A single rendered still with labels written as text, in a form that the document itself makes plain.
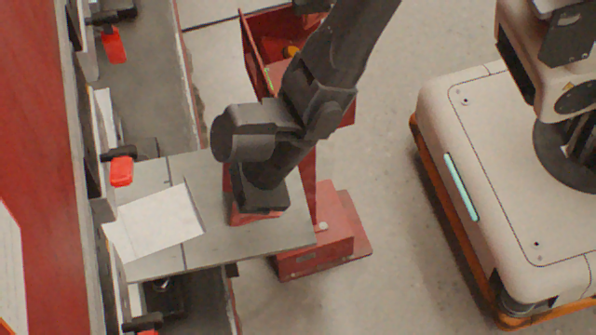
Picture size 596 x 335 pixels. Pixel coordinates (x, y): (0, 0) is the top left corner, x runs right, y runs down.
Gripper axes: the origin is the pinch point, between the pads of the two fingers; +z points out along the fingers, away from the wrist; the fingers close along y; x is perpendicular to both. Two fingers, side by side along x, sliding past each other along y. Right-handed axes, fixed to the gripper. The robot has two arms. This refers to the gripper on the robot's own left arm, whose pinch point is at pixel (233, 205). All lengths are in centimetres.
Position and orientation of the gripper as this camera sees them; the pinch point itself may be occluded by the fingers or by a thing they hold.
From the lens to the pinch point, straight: 123.8
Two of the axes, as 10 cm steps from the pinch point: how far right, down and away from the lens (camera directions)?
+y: 2.2, 8.6, -4.7
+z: -4.7, 5.1, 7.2
